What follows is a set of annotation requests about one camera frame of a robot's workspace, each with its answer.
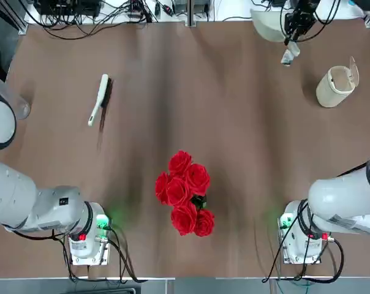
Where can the clear bottle blue lid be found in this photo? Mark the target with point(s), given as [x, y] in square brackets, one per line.
[22, 108]

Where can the small beige lidded bin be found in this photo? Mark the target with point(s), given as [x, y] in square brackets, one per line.
[333, 92]

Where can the aluminium corner rail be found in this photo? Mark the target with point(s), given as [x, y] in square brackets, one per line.
[22, 23]

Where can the white brush black bristles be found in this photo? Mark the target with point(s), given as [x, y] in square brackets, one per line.
[99, 92]

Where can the pale grey plastic dustpan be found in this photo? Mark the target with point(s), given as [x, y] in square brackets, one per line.
[269, 26]

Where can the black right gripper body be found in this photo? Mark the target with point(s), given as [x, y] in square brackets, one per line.
[304, 9]

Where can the black flat docking box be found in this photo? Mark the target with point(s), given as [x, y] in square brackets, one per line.
[68, 6]

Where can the black ribbed power supply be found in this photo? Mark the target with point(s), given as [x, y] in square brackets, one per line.
[200, 6]

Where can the red rose bouquet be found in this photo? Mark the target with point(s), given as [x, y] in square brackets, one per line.
[182, 190]

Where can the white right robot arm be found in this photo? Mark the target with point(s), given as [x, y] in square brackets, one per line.
[341, 196]

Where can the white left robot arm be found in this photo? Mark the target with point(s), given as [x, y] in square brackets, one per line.
[19, 199]

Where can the aluminium profile post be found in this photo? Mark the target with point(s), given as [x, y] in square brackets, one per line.
[191, 13]

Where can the black power adapter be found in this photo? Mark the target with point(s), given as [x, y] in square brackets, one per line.
[277, 2]

